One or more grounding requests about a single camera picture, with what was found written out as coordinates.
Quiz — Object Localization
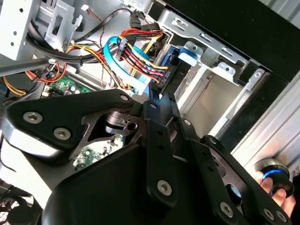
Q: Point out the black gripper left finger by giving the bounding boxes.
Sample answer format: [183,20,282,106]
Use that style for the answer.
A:
[1,81,179,208]

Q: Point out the long blue data wire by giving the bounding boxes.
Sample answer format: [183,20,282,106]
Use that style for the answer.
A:
[103,36,153,87]

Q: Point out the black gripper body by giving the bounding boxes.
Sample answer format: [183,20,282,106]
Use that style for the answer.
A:
[42,143,219,225]

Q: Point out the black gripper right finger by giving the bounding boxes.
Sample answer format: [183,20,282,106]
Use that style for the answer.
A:
[161,93,292,225]

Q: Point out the orange power wire with connector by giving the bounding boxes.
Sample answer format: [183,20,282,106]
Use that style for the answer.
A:
[116,27,181,89]

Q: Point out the person's bare hand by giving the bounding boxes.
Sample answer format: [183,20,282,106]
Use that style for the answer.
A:
[255,171,297,220]

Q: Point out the round black tool blue ring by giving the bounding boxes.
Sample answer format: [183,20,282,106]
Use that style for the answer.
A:
[254,158,295,195]

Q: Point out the hard disk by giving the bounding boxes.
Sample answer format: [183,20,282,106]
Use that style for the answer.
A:
[150,44,204,94]

